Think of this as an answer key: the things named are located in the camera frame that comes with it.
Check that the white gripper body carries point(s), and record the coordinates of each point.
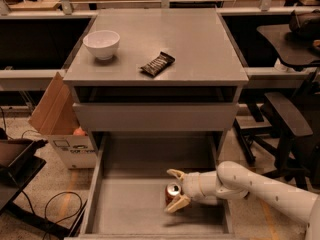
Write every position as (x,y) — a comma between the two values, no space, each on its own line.
(191,185)

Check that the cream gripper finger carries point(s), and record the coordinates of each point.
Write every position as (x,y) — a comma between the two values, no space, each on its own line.
(177,203)
(178,174)

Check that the red coke can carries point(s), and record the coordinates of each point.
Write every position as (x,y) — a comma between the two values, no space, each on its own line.
(172,192)

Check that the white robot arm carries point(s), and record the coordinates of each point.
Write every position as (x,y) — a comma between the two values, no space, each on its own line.
(231,180)

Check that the open grey middle drawer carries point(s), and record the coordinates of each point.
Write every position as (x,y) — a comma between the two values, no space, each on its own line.
(127,195)

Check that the closed grey top drawer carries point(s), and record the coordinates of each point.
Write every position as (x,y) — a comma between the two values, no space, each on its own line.
(156,117)

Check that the grey drawer cabinet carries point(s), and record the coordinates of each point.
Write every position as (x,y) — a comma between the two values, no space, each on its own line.
(206,68)

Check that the black office chair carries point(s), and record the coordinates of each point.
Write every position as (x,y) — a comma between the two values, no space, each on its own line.
(292,136)

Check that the orange fruit in box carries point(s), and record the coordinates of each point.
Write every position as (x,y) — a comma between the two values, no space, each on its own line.
(79,132)

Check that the black snack bar wrapper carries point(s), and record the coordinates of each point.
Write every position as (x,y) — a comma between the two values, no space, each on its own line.
(161,62)

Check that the open cardboard box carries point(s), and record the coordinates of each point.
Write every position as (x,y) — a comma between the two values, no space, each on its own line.
(55,119)

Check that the white ceramic bowl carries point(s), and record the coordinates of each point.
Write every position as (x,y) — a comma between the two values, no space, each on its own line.
(102,44)

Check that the black equipment stand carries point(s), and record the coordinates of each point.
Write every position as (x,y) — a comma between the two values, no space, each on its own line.
(18,166)

